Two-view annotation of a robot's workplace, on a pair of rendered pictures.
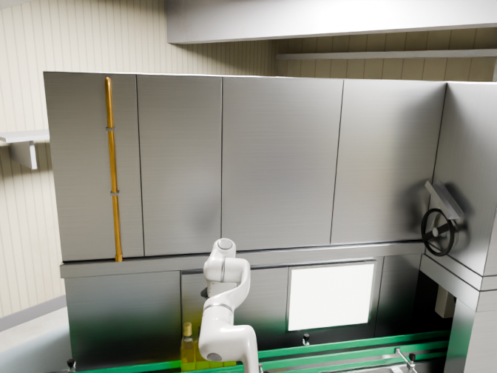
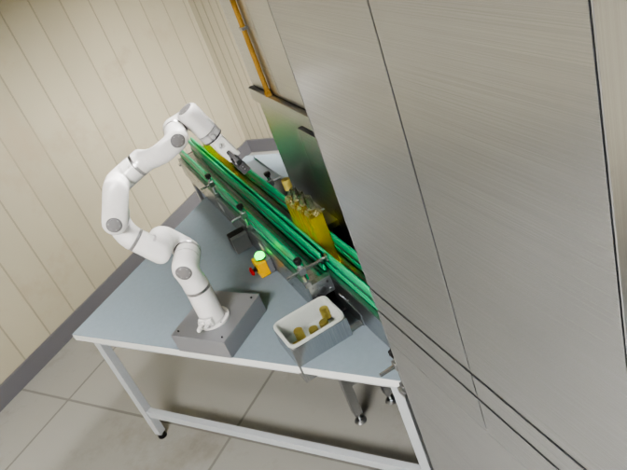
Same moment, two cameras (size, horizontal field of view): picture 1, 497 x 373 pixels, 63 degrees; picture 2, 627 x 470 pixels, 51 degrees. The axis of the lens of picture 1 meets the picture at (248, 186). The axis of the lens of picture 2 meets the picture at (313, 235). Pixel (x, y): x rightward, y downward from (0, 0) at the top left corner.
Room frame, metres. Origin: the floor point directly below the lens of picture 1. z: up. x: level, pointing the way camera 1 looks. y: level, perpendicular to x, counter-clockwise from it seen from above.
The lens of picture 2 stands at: (1.30, -2.07, 2.25)
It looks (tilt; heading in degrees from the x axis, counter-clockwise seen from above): 31 degrees down; 86
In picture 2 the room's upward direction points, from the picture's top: 21 degrees counter-clockwise
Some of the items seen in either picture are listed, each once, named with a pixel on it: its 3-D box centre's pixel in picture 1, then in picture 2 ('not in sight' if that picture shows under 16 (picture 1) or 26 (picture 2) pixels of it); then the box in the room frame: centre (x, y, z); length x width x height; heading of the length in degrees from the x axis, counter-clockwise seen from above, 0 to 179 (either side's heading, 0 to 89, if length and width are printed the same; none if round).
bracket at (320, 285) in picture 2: not in sight; (320, 287); (1.39, -0.08, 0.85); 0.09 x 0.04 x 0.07; 12
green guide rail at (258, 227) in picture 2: not in sight; (227, 197); (1.17, 0.80, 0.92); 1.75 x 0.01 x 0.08; 102
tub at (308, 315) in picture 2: not in sight; (311, 328); (1.30, -0.22, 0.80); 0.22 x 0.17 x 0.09; 12
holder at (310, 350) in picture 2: not in sight; (318, 326); (1.32, -0.21, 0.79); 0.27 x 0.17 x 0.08; 12
